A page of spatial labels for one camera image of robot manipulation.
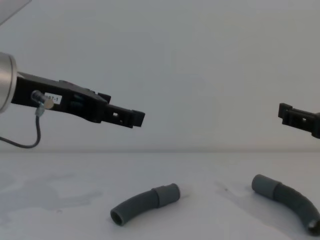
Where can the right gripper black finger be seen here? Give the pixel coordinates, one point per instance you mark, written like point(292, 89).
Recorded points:
point(297, 118)

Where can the white curtain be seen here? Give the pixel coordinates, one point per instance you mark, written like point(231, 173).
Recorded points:
point(175, 50)

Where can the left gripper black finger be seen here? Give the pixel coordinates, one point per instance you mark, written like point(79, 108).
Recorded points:
point(105, 97)
point(125, 116)

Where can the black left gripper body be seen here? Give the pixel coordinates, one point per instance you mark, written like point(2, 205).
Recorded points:
point(72, 100)

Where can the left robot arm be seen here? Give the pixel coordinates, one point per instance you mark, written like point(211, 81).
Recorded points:
point(5, 80)

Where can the white table cloth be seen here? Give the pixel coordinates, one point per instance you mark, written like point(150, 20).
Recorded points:
point(75, 212)

